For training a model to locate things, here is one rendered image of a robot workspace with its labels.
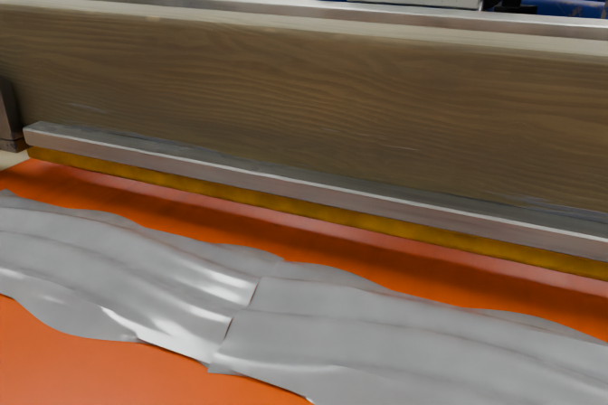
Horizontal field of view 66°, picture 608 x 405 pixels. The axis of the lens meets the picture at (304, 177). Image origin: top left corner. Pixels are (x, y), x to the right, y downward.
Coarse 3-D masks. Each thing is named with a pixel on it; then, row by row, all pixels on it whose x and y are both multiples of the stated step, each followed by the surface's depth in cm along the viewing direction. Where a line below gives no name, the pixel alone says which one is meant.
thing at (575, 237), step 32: (32, 128) 26; (64, 128) 26; (128, 160) 24; (160, 160) 23; (192, 160) 23; (224, 160) 23; (256, 160) 23; (288, 192) 21; (320, 192) 21; (352, 192) 20; (384, 192) 20; (416, 192) 20; (448, 224) 19; (480, 224) 19; (512, 224) 18; (544, 224) 18; (576, 224) 18; (576, 256) 18
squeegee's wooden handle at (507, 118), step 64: (0, 0) 25; (64, 0) 25; (0, 64) 26; (64, 64) 25; (128, 64) 23; (192, 64) 22; (256, 64) 21; (320, 64) 20; (384, 64) 19; (448, 64) 18; (512, 64) 17; (576, 64) 17; (128, 128) 25; (192, 128) 24; (256, 128) 22; (320, 128) 21; (384, 128) 20; (448, 128) 19; (512, 128) 18; (576, 128) 17; (448, 192) 20; (512, 192) 19; (576, 192) 18
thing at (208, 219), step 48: (48, 192) 28; (96, 192) 28; (144, 192) 28; (240, 240) 24; (288, 240) 24; (0, 336) 18; (48, 336) 18; (0, 384) 16; (48, 384) 16; (96, 384) 16; (144, 384) 16; (192, 384) 16
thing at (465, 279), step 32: (320, 224) 25; (288, 256) 23; (320, 256) 23; (352, 256) 23; (384, 256) 23; (416, 256) 23; (448, 256) 23; (480, 256) 23; (416, 288) 21; (448, 288) 21; (480, 288) 21; (512, 288) 21; (544, 288) 21; (576, 288) 21; (576, 320) 19; (224, 384) 16; (256, 384) 16
